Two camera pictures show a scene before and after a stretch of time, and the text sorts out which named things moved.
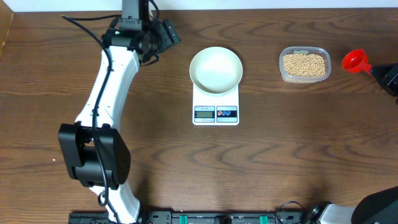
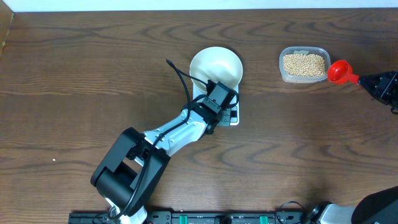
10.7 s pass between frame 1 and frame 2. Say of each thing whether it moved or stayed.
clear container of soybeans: stayed
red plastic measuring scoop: moved
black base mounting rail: stayed
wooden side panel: stayed
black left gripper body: moved
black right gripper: moved
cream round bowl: stayed
